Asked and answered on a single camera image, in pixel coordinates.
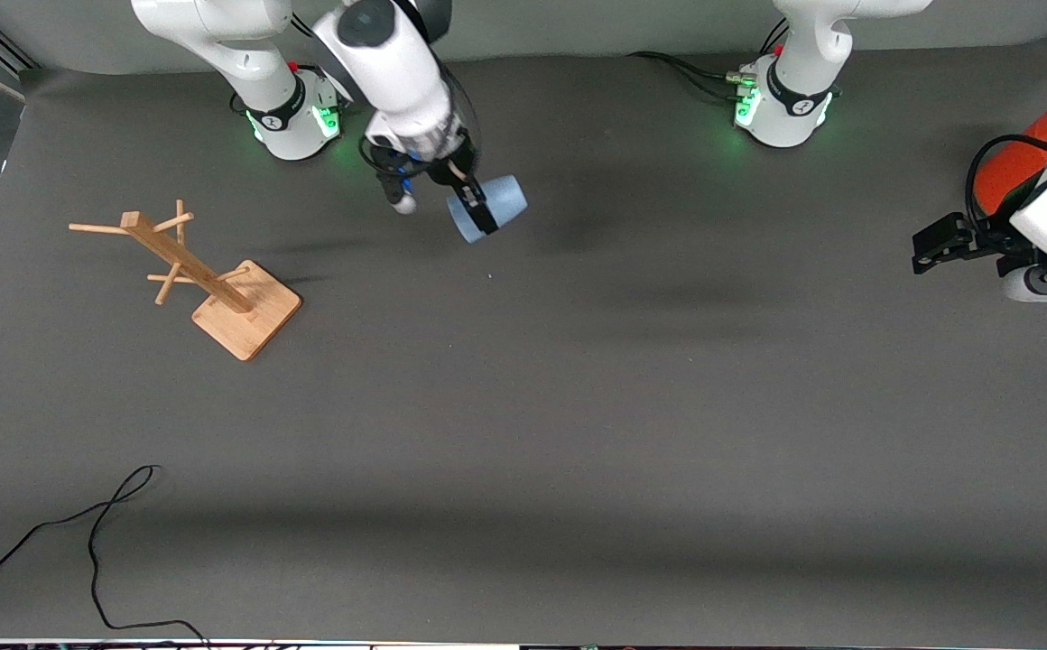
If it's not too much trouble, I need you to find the light blue cup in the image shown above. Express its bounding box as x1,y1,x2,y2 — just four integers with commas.
447,174,529,245

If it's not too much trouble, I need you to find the wooden cup rack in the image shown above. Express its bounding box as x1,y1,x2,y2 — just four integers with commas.
68,199,303,362

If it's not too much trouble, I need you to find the orange cylinder with grey top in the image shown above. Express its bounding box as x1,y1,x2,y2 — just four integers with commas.
975,90,1047,218

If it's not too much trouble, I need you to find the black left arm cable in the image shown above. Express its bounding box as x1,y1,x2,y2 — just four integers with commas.
966,134,1047,222

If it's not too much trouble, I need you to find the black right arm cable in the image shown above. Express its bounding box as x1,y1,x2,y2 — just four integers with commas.
358,54,486,181

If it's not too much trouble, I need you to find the black arm base cable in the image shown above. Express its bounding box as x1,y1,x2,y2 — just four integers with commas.
625,51,752,102
289,14,346,73

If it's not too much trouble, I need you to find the thin black loose cable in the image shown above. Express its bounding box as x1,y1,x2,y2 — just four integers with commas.
0,465,210,647

